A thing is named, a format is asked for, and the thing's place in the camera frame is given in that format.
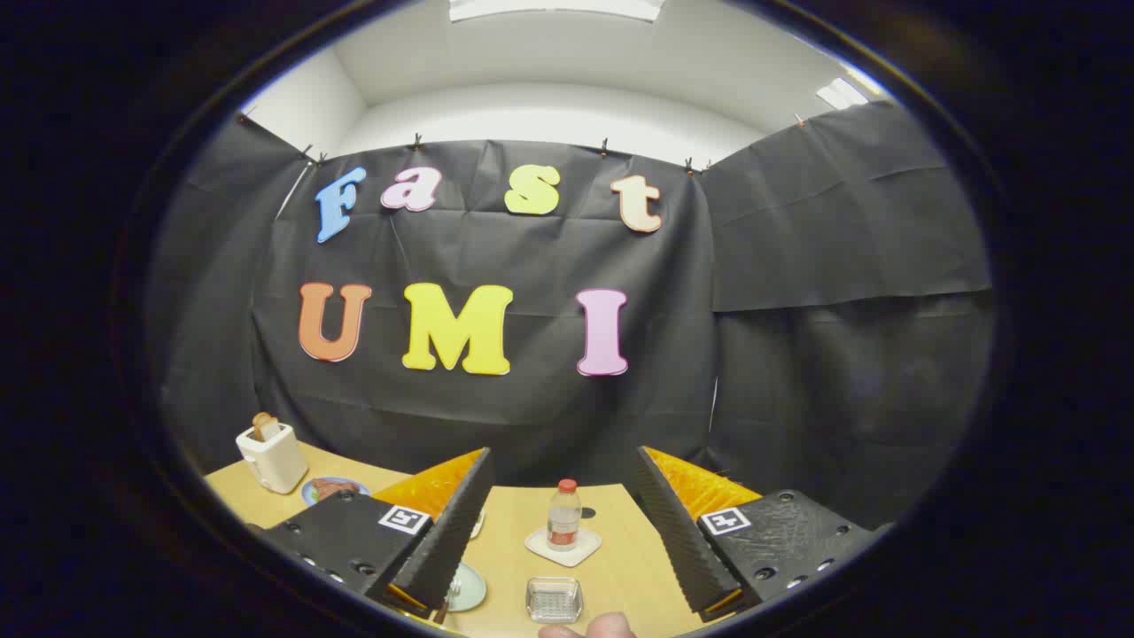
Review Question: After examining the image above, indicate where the long ceiling light panel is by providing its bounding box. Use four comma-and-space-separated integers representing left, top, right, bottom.
450, 0, 664, 23

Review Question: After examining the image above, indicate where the clear bottle with red cap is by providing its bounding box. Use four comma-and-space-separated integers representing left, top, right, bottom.
547, 478, 583, 552

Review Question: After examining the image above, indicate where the white square coaster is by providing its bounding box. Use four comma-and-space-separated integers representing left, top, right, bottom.
524, 526, 602, 568

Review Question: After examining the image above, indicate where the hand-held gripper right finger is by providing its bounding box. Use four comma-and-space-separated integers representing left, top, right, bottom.
629, 446, 880, 623

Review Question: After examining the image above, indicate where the blue plate with food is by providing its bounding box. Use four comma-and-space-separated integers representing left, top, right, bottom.
301, 477, 371, 506

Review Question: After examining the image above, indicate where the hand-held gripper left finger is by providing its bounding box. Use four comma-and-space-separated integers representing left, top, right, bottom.
262, 447, 495, 617

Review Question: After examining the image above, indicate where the cream white toaster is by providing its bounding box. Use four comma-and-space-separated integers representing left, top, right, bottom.
236, 421, 309, 494

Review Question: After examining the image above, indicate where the small ceiling light panel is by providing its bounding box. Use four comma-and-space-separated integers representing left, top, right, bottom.
815, 78, 869, 110

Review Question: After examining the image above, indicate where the pale green plate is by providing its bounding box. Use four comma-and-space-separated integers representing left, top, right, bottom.
446, 562, 487, 613

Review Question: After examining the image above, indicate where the metal wire basket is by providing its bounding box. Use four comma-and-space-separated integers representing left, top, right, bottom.
525, 576, 584, 624

